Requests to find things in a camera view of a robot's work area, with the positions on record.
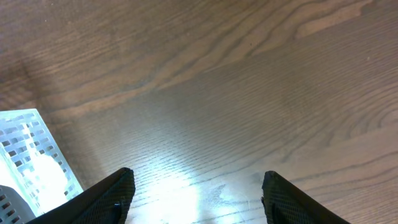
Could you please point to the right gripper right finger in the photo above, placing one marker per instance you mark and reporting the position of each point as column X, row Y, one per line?
column 284, row 203

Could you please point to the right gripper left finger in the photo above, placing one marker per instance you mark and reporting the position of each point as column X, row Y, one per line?
column 108, row 201

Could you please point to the clear perforated plastic basket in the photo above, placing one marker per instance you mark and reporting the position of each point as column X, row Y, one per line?
column 35, row 176

